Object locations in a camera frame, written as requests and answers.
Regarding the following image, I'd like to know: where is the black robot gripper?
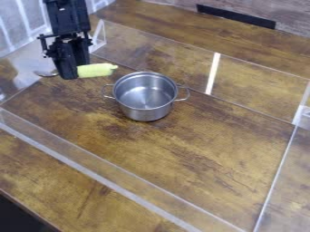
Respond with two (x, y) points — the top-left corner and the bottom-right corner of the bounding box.
(38, 0), (91, 80)

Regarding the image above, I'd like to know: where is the green handled metal spoon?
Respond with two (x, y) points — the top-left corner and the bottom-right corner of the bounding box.
(34, 62), (121, 80)

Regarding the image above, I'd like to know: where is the small stainless steel pot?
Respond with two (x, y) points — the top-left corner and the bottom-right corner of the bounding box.
(102, 72), (190, 121)

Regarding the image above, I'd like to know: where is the clear acrylic triangle bracket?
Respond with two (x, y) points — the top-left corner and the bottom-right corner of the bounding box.
(90, 20), (107, 53)

